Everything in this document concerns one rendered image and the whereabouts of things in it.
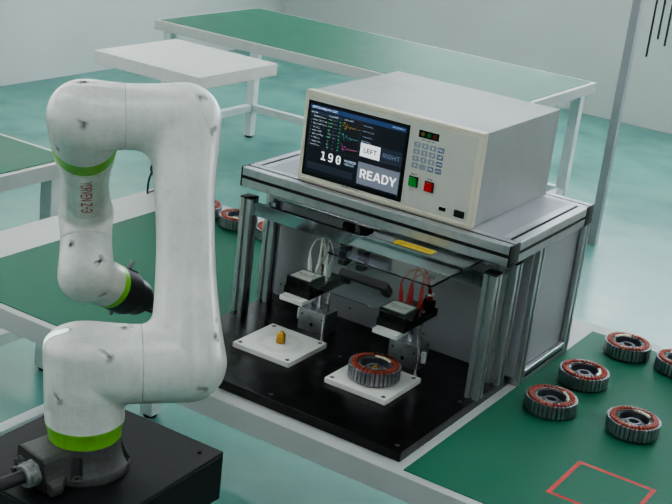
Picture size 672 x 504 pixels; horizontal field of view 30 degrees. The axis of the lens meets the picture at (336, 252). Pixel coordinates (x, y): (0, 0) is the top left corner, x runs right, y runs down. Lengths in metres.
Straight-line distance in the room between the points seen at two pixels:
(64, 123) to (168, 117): 0.17
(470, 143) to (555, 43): 6.77
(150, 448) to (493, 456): 0.69
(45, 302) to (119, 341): 0.98
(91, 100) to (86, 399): 0.48
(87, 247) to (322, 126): 0.62
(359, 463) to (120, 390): 0.59
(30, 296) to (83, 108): 1.03
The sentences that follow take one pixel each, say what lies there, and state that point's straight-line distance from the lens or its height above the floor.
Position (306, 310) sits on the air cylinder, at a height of 0.82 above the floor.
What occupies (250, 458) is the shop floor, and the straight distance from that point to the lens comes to 3.90.
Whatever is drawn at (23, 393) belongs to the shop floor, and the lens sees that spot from 4.22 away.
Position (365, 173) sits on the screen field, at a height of 1.17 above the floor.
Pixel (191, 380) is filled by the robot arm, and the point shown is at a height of 1.02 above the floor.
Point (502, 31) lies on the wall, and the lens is 9.49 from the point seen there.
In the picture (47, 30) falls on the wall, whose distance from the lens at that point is 8.44.
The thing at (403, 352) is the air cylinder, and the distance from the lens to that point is 2.75.
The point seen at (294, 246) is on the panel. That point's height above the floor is 0.90.
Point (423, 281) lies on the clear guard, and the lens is 2.42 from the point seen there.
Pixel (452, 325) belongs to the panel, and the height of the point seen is 0.84.
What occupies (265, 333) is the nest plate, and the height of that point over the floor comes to 0.78.
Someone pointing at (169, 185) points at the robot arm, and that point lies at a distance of 2.07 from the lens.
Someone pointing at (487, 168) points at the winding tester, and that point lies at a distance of 2.61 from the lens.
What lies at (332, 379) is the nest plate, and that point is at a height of 0.78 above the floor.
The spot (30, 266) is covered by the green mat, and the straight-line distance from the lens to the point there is 3.20.
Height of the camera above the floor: 1.91
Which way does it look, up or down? 20 degrees down
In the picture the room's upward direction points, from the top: 7 degrees clockwise
